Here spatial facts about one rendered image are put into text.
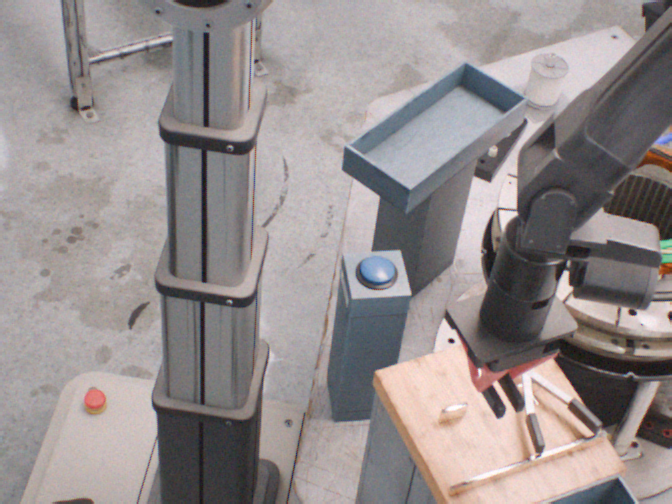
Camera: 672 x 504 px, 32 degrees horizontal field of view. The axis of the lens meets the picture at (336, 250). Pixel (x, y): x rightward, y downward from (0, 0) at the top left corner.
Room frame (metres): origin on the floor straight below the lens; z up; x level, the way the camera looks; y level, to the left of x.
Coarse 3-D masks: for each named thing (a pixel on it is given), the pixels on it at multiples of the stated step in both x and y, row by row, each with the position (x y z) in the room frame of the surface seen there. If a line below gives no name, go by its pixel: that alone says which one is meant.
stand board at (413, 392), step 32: (448, 352) 0.79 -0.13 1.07; (384, 384) 0.74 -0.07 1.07; (416, 384) 0.74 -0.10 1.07; (448, 384) 0.75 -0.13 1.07; (416, 416) 0.70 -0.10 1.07; (480, 416) 0.71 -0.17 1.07; (512, 416) 0.72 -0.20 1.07; (544, 416) 0.72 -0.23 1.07; (416, 448) 0.66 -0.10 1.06; (448, 448) 0.67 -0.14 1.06; (480, 448) 0.67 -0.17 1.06; (512, 448) 0.68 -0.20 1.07; (544, 448) 0.68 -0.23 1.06; (608, 448) 0.69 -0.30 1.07; (448, 480) 0.63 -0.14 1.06; (512, 480) 0.64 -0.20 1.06; (544, 480) 0.64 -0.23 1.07; (576, 480) 0.65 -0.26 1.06
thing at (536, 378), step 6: (534, 372) 0.76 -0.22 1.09; (534, 378) 0.75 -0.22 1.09; (540, 378) 0.75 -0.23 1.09; (540, 384) 0.74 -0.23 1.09; (546, 384) 0.74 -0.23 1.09; (546, 390) 0.74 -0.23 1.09; (552, 390) 0.74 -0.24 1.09; (558, 390) 0.74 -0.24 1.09; (558, 396) 0.73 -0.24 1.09; (564, 396) 0.73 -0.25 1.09; (564, 402) 0.73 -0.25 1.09
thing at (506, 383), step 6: (504, 378) 0.67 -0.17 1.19; (510, 378) 0.67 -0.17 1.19; (504, 384) 0.66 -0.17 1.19; (510, 384) 0.66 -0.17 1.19; (504, 390) 0.66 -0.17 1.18; (510, 390) 0.66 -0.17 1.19; (516, 390) 0.66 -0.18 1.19; (510, 396) 0.65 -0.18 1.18; (516, 396) 0.65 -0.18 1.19; (510, 402) 0.65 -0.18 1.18; (516, 402) 0.64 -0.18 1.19; (522, 402) 0.64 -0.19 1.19; (516, 408) 0.64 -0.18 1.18; (522, 408) 0.64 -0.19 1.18
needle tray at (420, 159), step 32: (416, 96) 1.20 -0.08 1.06; (448, 96) 1.26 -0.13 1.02; (480, 96) 1.27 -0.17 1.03; (512, 96) 1.24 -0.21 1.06; (384, 128) 1.15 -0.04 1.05; (416, 128) 1.19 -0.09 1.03; (448, 128) 1.19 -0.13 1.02; (480, 128) 1.20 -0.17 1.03; (512, 128) 1.21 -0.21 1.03; (352, 160) 1.08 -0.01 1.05; (384, 160) 1.12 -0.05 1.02; (416, 160) 1.12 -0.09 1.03; (448, 160) 1.09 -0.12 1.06; (384, 192) 1.05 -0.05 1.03; (416, 192) 1.04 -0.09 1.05; (448, 192) 1.13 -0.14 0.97; (384, 224) 1.13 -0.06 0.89; (416, 224) 1.10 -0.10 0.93; (448, 224) 1.15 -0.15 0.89; (416, 256) 1.10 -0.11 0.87; (448, 256) 1.16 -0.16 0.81; (416, 288) 1.10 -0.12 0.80
